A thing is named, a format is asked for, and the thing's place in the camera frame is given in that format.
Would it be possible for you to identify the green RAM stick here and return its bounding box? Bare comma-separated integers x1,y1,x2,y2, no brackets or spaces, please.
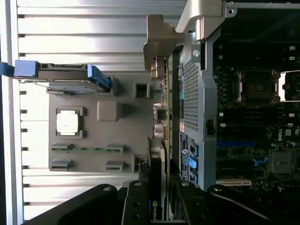
51,146,125,152

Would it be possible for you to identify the grey printed parts rack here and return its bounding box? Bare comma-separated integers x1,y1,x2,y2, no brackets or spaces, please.
48,75,171,174

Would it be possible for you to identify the green motherboard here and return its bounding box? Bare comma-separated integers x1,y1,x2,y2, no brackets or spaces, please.
215,42,300,188

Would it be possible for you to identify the grey chipset heatsink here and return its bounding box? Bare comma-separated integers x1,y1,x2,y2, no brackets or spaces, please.
271,151,296,174

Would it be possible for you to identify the silver CPU chip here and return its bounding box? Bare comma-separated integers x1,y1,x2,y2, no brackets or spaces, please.
55,110,80,136

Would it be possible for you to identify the black open PC case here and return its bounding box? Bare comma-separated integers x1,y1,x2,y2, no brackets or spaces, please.
172,0,300,196

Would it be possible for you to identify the CPU socket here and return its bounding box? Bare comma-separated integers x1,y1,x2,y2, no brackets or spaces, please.
234,69,281,103

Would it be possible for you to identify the metal socket cover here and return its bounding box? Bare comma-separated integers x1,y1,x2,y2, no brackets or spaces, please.
279,70,300,103

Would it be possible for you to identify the hard disk in blue caddy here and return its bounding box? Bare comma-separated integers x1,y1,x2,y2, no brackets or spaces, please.
0,60,112,95

